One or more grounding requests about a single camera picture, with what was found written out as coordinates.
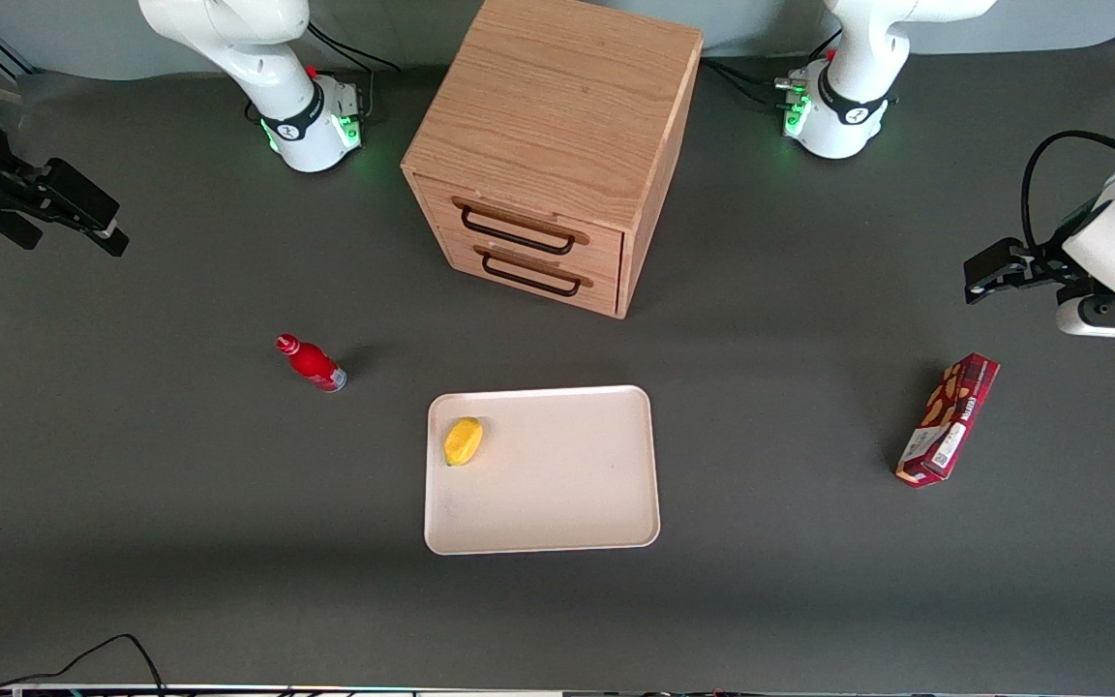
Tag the cream plastic tray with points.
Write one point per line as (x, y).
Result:
(567, 484)

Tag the yellow lemon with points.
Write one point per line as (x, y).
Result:
(464, 441)

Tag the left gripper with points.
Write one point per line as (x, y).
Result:
(1039, 265)

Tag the wooden drawer cabinet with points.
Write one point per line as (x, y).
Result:
(557, 97)

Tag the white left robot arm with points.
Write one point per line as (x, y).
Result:
(843, 121)

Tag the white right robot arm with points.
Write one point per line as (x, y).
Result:
(301, 131)

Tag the red shortbread cookie box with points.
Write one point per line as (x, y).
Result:
(949, 416)

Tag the red coke bottle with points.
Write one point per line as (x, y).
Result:
(311, 364)

